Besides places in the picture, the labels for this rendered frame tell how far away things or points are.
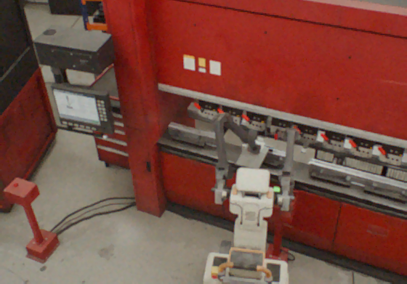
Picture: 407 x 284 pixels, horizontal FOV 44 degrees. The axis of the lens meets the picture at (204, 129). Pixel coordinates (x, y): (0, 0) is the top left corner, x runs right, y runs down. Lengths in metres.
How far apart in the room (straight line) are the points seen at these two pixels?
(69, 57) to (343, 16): 1.83
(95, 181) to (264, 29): 2.66
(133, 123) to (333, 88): 1.64
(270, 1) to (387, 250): 2.16
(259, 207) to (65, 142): 3.09
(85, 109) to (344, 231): 2.22
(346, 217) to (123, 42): 2.15
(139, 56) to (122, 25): 0.25
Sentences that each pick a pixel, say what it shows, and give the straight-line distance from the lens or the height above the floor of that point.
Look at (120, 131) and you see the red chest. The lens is 4.86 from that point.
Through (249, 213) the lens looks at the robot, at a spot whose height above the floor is 1.13.
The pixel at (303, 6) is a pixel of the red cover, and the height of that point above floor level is 2.25.
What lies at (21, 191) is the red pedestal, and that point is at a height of 0.80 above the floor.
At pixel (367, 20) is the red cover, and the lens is 3.21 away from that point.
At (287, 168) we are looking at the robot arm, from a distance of 3.44.
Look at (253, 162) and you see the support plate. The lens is 3.89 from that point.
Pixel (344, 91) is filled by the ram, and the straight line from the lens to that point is 3.50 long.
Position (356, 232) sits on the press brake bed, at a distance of 4.20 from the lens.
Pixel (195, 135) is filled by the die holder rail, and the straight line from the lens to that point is 4.22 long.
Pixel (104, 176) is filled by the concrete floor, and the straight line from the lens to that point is 5.34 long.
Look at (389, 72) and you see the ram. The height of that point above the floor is 1.90.
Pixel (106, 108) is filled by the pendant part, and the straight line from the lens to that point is 3.70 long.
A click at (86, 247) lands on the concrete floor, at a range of 4.76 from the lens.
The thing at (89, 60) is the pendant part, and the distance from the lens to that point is 3.55.
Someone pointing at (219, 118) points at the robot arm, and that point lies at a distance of 3.38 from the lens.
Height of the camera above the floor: 3.65
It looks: 39 degrees down
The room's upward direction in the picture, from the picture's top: 2 degrees counter-clockwise
